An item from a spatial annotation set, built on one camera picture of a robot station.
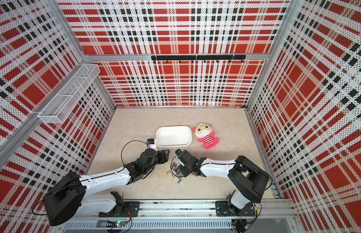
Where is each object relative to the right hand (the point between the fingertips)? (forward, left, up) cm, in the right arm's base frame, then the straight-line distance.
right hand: (186, 166), depth 88 cm
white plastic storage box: (+21, +9, 0) cm, 23 cm away
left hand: (+7, +11, +8) cm, 15 cm away
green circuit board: (-29, +31, +1) cm, 43 cm away
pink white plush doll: (+22, -12, +5) cm, 25 cm away
